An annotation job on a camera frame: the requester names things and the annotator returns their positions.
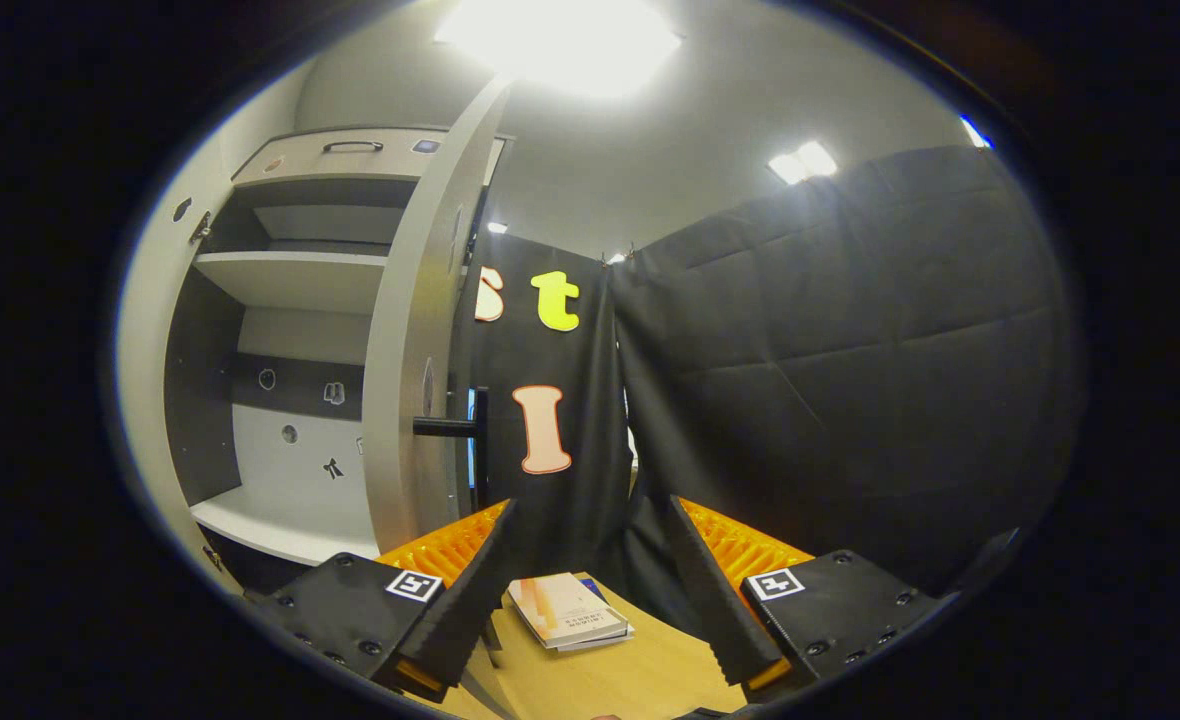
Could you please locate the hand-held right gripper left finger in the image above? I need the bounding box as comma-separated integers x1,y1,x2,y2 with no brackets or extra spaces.
240,497,517,703

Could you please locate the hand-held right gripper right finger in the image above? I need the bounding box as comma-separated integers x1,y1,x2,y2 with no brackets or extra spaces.
668,494,951,706

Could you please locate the grey cabinet door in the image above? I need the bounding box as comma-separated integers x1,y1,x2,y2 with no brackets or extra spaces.
362,75,513,553
113,140,243,569

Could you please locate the grey cabinet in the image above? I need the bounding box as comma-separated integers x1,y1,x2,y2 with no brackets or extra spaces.
163,128,507,593

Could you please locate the grey cabinet shelf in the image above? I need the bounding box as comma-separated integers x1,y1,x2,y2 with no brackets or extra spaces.
193,250,391,316

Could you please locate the grey cabinet drawer front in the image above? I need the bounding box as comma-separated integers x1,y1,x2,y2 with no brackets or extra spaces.
232,130,507,187

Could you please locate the beige cover book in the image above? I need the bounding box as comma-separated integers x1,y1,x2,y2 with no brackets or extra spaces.
507,572,631,646

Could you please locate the white book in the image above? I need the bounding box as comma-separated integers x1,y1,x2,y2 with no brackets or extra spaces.
550,625,637,654

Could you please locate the black backdrop cloth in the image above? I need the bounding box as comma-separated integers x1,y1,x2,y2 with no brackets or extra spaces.
450,230,653,613

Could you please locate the black quilted cloth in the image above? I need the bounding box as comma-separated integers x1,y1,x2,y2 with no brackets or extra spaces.
605,145,1088,641

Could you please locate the large ceiling light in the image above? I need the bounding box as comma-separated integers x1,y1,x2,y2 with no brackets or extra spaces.
435,0,683,99

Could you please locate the black right door handle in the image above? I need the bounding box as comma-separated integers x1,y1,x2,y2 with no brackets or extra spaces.
413,388,491,513

